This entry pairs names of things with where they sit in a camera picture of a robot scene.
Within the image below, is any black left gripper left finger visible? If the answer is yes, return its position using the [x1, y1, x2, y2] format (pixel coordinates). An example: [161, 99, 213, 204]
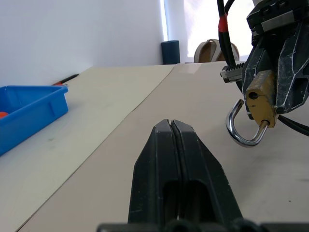
[127, 118, 181, 223]

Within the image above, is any beige and tan chair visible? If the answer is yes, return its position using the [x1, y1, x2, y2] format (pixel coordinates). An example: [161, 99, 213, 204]
[194, 39, 240, 63]

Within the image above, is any dark blue cylinder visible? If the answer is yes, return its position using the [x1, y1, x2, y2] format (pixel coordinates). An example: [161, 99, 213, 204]
[161, 40, 181, 65]

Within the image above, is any black cable with red tape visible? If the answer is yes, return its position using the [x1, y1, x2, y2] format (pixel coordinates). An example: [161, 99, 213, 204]
[216, 0, 240, 68]

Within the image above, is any cream table mat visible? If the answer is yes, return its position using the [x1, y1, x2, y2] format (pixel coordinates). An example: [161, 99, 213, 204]
[0, 65, 175, 232]

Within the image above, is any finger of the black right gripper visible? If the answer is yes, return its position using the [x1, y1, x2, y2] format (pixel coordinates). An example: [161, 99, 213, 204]
[275, 18, 309, 116]
[242, 44, 282, 120]

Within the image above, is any brass padlock with steel shackle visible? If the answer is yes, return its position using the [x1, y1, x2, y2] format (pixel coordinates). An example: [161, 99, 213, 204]
[225, 71, 277, 148]

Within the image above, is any red and black pen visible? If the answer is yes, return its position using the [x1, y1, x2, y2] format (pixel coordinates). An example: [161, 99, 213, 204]
[52, 73, 80, 87]

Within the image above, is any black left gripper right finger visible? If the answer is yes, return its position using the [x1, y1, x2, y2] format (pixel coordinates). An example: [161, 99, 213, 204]
[172, 119, 243, 224]

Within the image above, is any thin black cable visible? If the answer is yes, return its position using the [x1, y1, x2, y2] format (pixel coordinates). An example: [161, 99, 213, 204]
[277, 115, 309, 136]

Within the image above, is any blue plastic bin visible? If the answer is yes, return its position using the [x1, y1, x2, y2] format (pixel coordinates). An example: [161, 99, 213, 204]
[0, 85, 69, 157]

